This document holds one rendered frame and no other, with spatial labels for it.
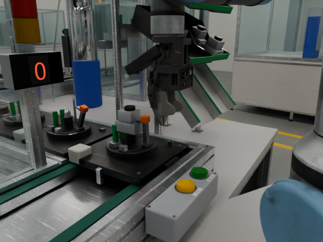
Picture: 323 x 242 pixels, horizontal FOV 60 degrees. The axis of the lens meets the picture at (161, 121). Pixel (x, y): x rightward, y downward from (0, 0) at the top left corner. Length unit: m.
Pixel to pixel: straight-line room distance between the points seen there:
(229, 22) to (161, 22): 9.58
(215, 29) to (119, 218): 10.04
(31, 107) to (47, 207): 0.23
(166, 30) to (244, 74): 4.24
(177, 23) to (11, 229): 0.53
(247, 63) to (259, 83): 0.38
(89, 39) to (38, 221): 1.18
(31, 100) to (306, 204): 0.61
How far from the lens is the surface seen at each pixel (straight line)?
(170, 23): 0.62
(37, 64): 0.67
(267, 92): 4.71
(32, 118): 0.72
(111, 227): 0.52
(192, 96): 1.00
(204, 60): 0.92
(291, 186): 0.26
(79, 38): 1.65
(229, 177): 0.90
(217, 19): 10.42
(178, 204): 0.57
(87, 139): 0.88
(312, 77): 4.49
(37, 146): 0.75
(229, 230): 0.69
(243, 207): 0.77
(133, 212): 0.55
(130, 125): 0.74
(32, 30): 0.66
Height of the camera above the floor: 1.28
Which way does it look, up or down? 17 degrees down
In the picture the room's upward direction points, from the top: straight up
